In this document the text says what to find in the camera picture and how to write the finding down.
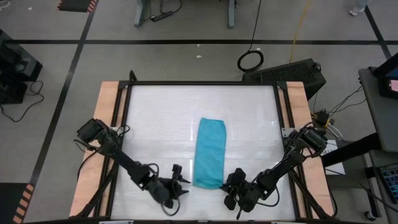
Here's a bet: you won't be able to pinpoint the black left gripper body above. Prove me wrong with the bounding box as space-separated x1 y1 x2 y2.
146 164 183 208

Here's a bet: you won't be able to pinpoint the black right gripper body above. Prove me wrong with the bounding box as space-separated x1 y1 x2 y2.
223 167 265 214

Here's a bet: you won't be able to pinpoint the blue terry towel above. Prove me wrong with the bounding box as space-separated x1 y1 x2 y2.
192 117 227 190

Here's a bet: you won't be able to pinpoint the white paper label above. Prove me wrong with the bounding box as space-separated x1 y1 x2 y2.
322 139 346 175

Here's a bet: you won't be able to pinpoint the wooden table board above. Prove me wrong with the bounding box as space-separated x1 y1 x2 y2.
68 81 335 218

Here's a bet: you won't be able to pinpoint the black power adapter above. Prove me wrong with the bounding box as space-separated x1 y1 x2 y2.
313 109 335 128

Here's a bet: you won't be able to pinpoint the black stand beam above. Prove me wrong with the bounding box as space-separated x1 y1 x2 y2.
322 132 382 168

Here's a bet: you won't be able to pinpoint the black perforated computer case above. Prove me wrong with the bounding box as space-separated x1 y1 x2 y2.
241 58 327 101

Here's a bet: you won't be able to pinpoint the blue backlit keyboard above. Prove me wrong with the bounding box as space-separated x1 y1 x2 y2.
376 164 398 205

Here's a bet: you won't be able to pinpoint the black striped-edge floor mat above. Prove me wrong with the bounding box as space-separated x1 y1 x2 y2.
0 182 35 224
56 0 99 13

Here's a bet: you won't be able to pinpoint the grey cart top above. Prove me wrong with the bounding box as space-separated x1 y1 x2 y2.
358 67 398 153

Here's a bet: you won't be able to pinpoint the black power strip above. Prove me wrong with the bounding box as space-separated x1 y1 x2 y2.
150 11 174 22

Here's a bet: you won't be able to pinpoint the wooden desk grey legs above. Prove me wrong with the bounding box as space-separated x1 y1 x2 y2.
134 0 239 29

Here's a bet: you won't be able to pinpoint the black monitor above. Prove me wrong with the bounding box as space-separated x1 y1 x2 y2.
372 52 398 100

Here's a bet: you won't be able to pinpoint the black equipment stack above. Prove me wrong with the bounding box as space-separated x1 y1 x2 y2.
0 29 44 105

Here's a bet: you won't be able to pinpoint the person's leg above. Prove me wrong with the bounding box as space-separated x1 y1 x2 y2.
348 0 373 17

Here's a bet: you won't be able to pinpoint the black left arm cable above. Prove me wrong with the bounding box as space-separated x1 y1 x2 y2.
73 139 106 181

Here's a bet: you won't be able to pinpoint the black metal table frame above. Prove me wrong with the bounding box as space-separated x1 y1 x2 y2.
74 70 338 222

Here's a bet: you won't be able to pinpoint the black coiled floor cable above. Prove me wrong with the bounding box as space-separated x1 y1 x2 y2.
236 0 265 73

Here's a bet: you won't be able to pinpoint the thin black cable bundle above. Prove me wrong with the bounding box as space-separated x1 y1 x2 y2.
328 85 368 118

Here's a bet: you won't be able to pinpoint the black looped floor cable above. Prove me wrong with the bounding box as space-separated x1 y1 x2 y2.
0 80 45 123

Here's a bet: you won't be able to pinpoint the yellow floor cable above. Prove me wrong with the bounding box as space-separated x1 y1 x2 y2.
289 0 312 63

